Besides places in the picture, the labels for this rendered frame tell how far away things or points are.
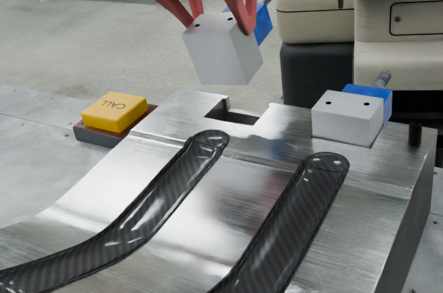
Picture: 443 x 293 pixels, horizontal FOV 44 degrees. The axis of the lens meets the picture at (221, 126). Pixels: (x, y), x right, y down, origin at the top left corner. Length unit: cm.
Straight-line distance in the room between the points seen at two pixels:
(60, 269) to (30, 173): 31
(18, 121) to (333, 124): 48
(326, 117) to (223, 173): 10
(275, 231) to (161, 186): 11
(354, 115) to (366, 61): 37
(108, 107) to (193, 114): 19
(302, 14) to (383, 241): 77
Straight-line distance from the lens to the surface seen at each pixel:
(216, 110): 54
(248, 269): 37
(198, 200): 42
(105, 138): 67
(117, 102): 69
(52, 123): 77
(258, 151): 46
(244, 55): 47
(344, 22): 111
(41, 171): 67
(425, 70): 82
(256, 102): 235
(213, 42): 47
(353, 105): 46
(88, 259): 40
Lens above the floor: 115
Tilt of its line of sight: 31 degrees down
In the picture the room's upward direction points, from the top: 9 degrees counter-clockwise
